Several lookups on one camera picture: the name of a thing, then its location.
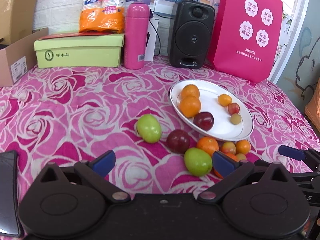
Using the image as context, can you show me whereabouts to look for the small tan longan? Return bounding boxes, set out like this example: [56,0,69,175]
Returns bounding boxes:
[230,113,242,125]

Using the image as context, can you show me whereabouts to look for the tangerine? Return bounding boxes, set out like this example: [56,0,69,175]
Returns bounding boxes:
[196,137,219,156]

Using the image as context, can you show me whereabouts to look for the green shoe box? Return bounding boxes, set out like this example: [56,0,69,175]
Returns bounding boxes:
[34,34,124,68]

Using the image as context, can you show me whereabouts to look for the small yellow-orange fruit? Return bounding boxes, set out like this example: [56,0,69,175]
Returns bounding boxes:
[218,94,232,107]

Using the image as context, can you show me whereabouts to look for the paper cup pack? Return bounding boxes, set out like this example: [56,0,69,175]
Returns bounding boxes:
[79,0,126,34]

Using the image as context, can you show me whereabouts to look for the red flat folder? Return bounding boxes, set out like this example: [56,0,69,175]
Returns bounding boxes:
[41,31,113,40]

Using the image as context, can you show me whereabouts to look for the white box behind thermos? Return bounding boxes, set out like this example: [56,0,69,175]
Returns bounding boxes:
[145,18,159,62]

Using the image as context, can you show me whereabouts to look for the pink floral tablecloth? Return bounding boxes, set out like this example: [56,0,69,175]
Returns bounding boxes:
[0,55,320,205]

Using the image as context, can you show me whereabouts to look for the pink thermos bottle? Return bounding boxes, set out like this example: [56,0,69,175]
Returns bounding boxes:
[124,3,150,70]

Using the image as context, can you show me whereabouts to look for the dark red plum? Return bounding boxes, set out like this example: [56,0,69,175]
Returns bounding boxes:
[167,129,190,154]
[193,112,214,131]

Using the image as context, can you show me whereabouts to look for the dark red plum on plate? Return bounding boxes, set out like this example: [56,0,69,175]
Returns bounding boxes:
[193,112,214,131]

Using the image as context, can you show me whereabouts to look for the cardboard box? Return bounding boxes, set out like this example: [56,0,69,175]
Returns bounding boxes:
[1,0,48,87]

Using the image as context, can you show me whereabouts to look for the white round plate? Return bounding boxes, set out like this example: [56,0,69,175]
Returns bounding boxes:
[169,79,254,141]

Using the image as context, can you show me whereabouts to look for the black speaker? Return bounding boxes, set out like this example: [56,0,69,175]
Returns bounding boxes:
[168,0,215,69]

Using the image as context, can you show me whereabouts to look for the green fruit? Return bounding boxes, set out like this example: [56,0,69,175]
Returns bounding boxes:
[136,114,162,144]
[184,147,213,177]

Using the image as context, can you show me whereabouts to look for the orange chair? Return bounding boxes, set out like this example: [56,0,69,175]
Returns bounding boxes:
[305,82,320,131]

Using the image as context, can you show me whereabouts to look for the smartphone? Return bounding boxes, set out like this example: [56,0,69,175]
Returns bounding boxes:
[0,151,23,238]

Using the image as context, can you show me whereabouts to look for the pink tote bag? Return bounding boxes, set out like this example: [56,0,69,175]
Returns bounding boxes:
[207,0,283,83]

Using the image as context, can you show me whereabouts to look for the red-yellow small peach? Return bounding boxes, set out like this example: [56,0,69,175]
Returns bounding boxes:
[220,141,236,155]

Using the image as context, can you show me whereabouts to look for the orange behind right finger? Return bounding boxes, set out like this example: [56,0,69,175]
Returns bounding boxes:
[212,151,239,179]

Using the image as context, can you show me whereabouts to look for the orange on plate far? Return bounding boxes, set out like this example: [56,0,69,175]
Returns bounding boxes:
[181,84,200,99]

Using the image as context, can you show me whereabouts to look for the small red fruit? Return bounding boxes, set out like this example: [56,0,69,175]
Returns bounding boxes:
[227,103,240,115]

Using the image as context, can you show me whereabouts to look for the small orange right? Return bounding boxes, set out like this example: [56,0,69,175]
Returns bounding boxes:
[235,140,251,155]

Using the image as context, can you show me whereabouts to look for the large orange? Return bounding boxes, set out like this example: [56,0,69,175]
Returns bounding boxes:
[179,96,201,118]

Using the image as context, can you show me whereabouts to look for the black speaker cable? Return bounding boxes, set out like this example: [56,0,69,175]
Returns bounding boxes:
[149,10,176,57]

